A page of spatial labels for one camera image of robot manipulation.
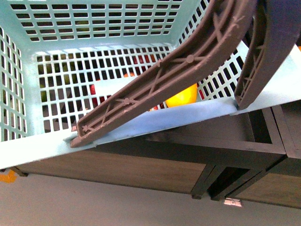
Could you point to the yellow mango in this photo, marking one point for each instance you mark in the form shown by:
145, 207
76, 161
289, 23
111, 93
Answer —
187, 96

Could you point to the turquoise plastic shopping basket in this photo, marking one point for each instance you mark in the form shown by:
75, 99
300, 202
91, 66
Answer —
59, 58

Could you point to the brown basket handle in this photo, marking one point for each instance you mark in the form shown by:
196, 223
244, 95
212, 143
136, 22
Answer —
276, 27

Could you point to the dark wooden display stand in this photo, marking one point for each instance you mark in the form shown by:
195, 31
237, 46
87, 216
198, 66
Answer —
253, 156

